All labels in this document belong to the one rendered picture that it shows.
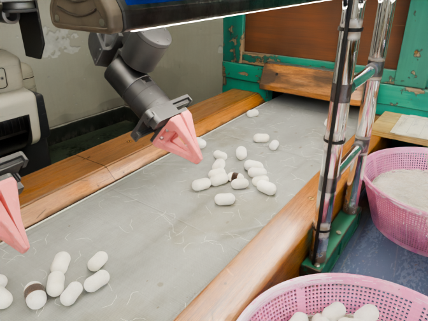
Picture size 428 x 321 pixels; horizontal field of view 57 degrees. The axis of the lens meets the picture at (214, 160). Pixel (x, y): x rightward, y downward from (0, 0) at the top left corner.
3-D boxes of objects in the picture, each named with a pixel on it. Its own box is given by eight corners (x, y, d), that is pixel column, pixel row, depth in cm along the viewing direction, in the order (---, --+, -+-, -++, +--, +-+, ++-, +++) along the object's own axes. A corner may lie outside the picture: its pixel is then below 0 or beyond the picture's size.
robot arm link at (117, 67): (120, 71, 67) (95, 78, 63) (137, 41, 63) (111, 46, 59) (146, 100, 67) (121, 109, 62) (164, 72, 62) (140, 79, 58)
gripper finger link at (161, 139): (228, 139, 62) (190, 95, 63) (202, 155, 57) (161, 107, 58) (206, 162, 67) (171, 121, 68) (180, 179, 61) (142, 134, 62)
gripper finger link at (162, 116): (220, 144, 61) (181, 99, 62) (192, 160, 55) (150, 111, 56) (198, 167, 65) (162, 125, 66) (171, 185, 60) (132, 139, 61)
